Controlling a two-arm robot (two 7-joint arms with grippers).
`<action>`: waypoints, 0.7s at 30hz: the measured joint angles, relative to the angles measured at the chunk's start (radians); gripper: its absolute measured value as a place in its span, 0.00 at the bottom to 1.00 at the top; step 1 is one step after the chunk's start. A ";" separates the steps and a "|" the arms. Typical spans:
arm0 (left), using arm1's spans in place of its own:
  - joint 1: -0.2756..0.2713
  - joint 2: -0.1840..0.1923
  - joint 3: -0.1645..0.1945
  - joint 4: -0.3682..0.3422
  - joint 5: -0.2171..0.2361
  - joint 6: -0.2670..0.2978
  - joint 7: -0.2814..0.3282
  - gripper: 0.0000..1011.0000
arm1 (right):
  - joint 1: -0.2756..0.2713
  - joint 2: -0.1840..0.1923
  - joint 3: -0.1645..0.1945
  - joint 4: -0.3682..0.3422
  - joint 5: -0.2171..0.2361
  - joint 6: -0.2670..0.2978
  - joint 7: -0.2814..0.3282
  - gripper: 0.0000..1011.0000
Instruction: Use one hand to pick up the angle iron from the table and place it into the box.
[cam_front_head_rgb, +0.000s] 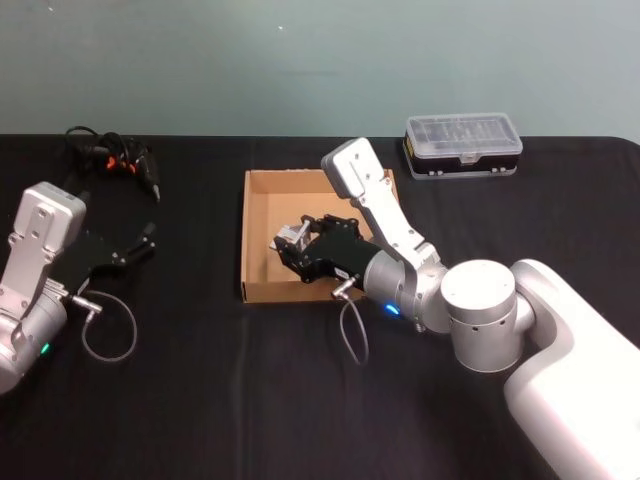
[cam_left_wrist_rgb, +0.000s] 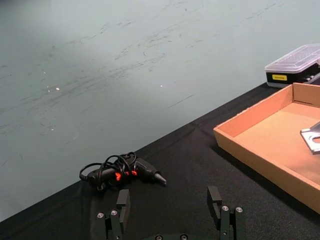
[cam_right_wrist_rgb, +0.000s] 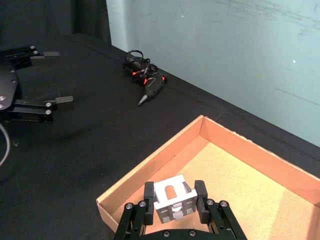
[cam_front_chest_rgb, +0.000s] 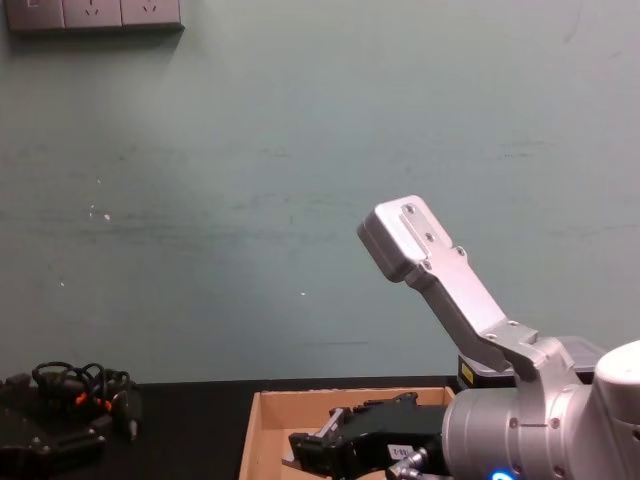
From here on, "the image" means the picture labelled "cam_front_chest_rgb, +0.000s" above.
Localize black table cloth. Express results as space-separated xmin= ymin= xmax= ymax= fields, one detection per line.
xmin=0 ymin=375 xmax=462 ymax=480

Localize dark case with yellow label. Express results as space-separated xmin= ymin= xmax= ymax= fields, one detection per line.
xmin=456 ymin=335 xmax=607 ymax=390

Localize shallow brown cardboard tray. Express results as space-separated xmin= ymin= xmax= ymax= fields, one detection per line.
xmin=238 ymin=386 xmax=457 ymax=480

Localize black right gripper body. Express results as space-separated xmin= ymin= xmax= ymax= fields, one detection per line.
xmin=329 ymin=402 xmax=448 ymax=480

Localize grey wall socket panel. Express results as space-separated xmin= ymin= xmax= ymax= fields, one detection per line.
xmin=3 ymin=0 xmax=186 ymax=35

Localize black corded tool orange parts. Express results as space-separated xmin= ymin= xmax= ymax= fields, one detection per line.
xmin=31 ymin=361 xmax=145 ymax=443

